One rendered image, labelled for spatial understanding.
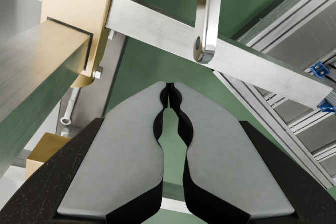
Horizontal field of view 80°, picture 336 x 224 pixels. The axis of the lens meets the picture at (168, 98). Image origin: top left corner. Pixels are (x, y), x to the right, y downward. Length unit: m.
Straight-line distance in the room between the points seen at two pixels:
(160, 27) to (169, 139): 1.26
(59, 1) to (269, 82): 0.21
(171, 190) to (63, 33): 0.28
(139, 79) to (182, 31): 0.96
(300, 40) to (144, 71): 0.74
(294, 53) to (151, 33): 0.87
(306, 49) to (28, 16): 0.96
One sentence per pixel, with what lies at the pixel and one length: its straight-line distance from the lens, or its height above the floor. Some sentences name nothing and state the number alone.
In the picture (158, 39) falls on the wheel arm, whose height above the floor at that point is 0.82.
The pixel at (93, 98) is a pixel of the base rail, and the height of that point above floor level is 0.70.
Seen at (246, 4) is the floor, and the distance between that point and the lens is 1.10.
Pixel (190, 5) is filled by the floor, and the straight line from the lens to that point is 1.03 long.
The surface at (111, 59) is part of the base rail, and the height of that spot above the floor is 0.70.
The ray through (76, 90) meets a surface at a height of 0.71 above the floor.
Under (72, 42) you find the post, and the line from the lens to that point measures 0.17.
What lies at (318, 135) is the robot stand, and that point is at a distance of 1.41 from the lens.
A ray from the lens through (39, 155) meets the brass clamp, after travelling 0.31.
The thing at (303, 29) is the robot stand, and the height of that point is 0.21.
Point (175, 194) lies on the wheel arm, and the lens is 0.37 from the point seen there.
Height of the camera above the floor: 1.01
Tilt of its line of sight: 57 degrees down
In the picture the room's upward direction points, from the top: 177 degrees clockwise
